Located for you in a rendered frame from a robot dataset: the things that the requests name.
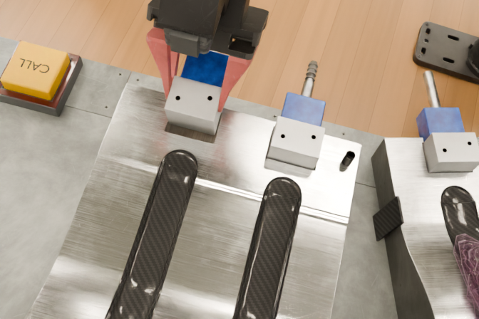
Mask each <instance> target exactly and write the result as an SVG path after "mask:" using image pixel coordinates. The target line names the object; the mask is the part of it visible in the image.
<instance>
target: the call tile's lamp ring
mask: <svg viewBox="0 0 479 319"><path fill-rule="evenodd" d="M19 43H20V41H19ZM19 43H18V45H19ZM18 45H17V47H18ZM17 47H16V48H15V50H16V49H17ZM15 50H14V52H15ZM14 52H13V54H14ZM13 54H12V56H13ZM67 54H68V57H69V58H71V59H73V60H72V61H71V64H70V66H69V67H68V70H67V72H66V74H65V76H64V78H63V81H62V83H61V85H60V87H59V89H58V91H57V94H56V96H55V98H54V99H53V102H50V101H47V100H42V99H39V98H34V97H31V96H28V95H23V94H20V93H15V92H12V91H9V90H4V89H1V87H2V83H1V81H0V94H2V95H6V96H9V97H13V98H17V99H20V100H25V101H28V102H31V103H36V104H39V105H44V106H47V107H50V108H55V109H56V107H57V105H58V103H59V101H60V99H61V96H62V95H63V92H64V90H65V88H66V86H67V84H68V82H69V80H70V77H71V75H72V73H73V71H74V68H75V67H76V64H77V62H78V60H79V58H80V56H78V55H75V54H72V53H67ZM12 56H11V57H10V59H9V61H10V60H11V58H12ZM8 64H9V62H8V63H7V65H8ZM7 65H6V67H7ZM6 67H5V69H4V71H5V70H6ZM4 71H3V73H4ZM3 73H2V74H1V77H2V75H3ZM1 77H0V80H1Z"/></svg>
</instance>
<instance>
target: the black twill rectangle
mask: <svg viewBox="0 0 479 319"><path fill-rule="evenodd" d="M373 221H374V229H375V234H376V241H380V240H381V239H382V238H384V237H385V236H387V235H388V234H390V233H391V232H392V231H393V230H395V229H397V228H398V227H399V226H400V225H402V224H403V223H404V220H403V213H402V209H401V202H400V198H399V196H396V197H395V198H394V199H392V200H391V201H390V202H389V203H388V204H387V205H386V206H384V207H383V208H382V209H381V210H379V211H378V212H377V213H376V214H374V215H373Z"/></svg>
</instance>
